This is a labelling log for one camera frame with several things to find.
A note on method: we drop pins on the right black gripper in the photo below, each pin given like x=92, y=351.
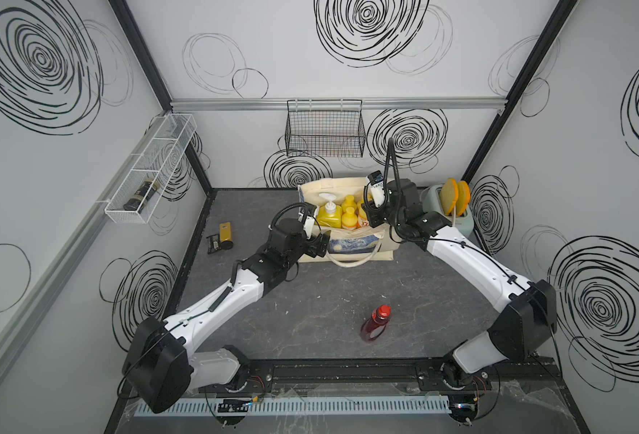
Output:
x=371, y=211

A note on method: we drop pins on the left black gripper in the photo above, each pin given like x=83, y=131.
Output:
x=313, y=249

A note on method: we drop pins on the orange bottle yellow cap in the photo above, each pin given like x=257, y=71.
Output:
x=349, y=202
x=361, y=215
x=349, y=218

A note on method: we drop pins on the cream canvas shopping bag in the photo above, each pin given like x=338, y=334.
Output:
x=349, y=248

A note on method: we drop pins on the yellow pump soap bottle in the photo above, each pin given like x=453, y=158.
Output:
x=330, y=214

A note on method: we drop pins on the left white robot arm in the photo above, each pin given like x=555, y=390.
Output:
x=163, y=361

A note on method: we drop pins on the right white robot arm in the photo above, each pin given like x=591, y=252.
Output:
x=527, y=310

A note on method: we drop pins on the yellow toast slice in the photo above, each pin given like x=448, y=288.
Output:
x=449, y=196

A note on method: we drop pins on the orange toast slice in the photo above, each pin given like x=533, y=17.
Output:
x=464, y=197

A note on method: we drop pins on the yellow black small device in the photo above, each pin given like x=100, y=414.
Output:
x=222, y=240

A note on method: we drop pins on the red liquid bottle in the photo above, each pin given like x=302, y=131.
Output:
x=376, y=324

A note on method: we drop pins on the dark bottle in shelf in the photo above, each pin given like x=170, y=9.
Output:
x=142, y=195

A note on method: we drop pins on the black wire wall basket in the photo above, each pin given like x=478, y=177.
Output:
x=325, y=128

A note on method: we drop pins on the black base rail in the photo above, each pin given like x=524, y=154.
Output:
x=425, y=373

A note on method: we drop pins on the grey slotted cable duct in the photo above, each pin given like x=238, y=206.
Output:
x=311, y=406

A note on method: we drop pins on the white wire wall shelf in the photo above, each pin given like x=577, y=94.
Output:
x=163, y=159

